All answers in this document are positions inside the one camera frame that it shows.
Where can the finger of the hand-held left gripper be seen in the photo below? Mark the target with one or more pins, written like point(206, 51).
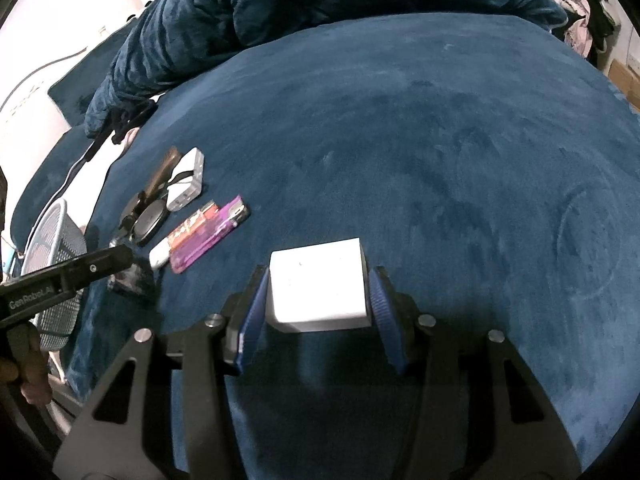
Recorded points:
point(115, 260)

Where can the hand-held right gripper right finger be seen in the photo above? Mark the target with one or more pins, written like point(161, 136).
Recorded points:
point(385, 320)

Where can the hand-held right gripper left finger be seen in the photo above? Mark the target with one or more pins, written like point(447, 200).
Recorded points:
point(252, 310)

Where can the black car key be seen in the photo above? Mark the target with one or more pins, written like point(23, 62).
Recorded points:
point(135, 282)

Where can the light blue mesh basket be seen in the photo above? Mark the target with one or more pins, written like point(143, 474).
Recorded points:
point(55, 230)

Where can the white charger plug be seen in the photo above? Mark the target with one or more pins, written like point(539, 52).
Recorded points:
point(317, 285)

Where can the purple lighter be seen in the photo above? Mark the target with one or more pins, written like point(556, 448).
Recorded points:
point(205, 240)

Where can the red and white lighter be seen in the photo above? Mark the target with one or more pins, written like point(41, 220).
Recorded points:
point(192, 222)

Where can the white power bank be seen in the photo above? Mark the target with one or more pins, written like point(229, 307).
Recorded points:
point(187, 175)

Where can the person's left hand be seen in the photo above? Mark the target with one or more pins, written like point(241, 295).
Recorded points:
point(32, 375)

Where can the wooden comb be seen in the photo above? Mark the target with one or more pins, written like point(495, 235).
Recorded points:
point(162, 172)

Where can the blue cover with white piping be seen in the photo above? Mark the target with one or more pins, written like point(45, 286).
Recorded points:
point(50, 170)

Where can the pink sheet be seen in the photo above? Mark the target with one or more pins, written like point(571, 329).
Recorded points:
point(132, 137)

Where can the blue velvet bed blanket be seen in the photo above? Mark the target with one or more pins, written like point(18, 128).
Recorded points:
point(425, 160)

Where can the dark blue pillow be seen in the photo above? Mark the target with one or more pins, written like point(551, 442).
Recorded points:
point(80, 90)

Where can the dark blue plush duvet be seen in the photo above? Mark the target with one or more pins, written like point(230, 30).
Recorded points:
point(250, 10)

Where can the cardboard box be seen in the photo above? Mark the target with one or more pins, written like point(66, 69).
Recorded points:
point(625, 82)

